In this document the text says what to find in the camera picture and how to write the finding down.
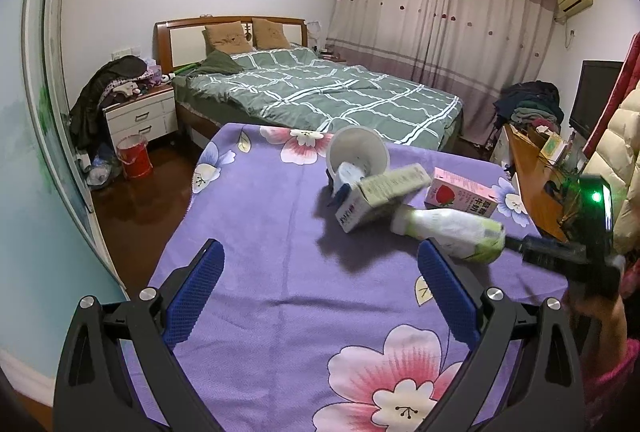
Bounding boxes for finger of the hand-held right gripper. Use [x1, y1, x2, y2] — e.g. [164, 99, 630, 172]
[502, 235, 531, 255]

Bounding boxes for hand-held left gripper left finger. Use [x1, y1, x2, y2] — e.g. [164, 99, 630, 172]
[52, 238, 226, 432]

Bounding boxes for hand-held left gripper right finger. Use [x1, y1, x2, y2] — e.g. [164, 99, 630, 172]
[417, 238, 586, 432]

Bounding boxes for white plastic bottle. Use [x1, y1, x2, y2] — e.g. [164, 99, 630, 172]
[390, 206, 506, 265]

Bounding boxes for pink milk carton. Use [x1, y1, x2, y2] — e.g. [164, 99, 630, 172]
[424, 167, 498, 219]

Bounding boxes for white paper cup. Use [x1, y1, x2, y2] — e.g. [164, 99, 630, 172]
[325, 127, 391, 193]

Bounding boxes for person's right forearm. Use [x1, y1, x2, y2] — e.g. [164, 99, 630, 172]
[582, 337, 640, 418]

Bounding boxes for person's right hand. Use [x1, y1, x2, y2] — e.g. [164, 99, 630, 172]
[567, 295, 631, 353]

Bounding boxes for cream down jacket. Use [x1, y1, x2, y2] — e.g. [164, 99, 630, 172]
[582, 90, 640, 253]

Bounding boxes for purple floral tablecloth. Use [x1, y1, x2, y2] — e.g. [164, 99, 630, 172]
[140, 122, 561, 432]

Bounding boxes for small green box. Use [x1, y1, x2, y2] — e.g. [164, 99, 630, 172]
[540, 135, 568, 160]

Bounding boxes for black television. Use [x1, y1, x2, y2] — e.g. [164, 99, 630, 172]
[570, 60, 625, 140]

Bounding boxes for pile of dark clothes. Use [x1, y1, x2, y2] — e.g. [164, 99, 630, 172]
[494, 81, 566, 133]

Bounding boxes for red coat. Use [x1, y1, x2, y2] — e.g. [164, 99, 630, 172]
[582, 30, 640, 153]

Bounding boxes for red bucket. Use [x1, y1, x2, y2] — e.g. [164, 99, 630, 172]
[116, 135, 152, 179]

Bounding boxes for plastic bags on floor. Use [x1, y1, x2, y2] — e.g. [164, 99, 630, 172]
[82, 149, 121, 190]

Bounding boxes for white nightstand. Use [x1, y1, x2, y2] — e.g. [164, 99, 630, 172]
[103, 85, 179, 148]

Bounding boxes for sliding glass door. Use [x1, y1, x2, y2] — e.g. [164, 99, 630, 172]
[0, 0, 126, 313]

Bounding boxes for black jacket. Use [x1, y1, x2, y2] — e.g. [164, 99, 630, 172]
[69, 56, 146, 150]

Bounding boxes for pile of clothes on nightstand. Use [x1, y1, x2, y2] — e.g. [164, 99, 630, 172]
[100, 67, 171, 106]

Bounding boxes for pink and cream curtain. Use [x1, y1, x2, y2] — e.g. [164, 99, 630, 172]
[327, 0, 561, 145]

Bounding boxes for green plaid quilt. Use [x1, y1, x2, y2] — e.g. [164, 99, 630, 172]
[172, 47, 463, 145]

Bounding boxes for dark green garment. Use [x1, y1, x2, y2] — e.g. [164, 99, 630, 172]
[192, 51, 243, 76]

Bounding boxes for brown pillow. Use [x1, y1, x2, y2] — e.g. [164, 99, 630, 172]
[251, 18, 291, 49]
[202, 23, 255, 54]

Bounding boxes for wooden bed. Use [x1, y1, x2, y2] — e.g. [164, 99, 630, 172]
[154, 16, 465, 148]

